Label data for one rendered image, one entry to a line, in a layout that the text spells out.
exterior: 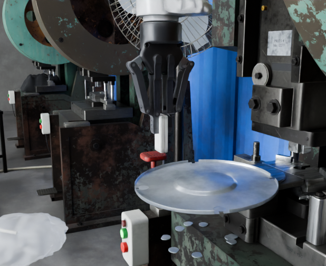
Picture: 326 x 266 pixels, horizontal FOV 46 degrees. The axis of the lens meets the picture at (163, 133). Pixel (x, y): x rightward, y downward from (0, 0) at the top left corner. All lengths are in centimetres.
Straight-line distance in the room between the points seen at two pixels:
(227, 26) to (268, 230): 47
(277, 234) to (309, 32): 47
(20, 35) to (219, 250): 312
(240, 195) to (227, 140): 243
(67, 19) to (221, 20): 117
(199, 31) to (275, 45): 74
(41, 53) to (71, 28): 173
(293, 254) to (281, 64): 38
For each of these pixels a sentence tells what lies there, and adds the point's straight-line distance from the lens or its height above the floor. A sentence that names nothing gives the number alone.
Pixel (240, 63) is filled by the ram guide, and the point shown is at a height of 102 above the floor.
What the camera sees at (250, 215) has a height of 71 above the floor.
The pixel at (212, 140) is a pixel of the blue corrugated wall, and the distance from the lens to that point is 334.
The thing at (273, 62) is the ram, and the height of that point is 102.
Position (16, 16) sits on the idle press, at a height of 134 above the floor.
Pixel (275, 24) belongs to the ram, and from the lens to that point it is 88.
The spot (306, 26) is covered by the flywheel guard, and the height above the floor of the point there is 108.
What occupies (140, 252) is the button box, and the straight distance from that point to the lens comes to 104.
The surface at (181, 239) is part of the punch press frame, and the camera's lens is 100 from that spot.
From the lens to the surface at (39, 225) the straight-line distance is 213.
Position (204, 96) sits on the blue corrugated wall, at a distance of 343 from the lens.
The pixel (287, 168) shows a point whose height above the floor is 78.
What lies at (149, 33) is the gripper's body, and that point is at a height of 108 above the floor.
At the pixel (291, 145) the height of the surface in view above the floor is 84.
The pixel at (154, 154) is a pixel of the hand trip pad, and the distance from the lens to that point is 109.
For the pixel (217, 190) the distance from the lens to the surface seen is 75.
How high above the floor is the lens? 105
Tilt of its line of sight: 12 degrees down
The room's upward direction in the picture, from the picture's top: straight up
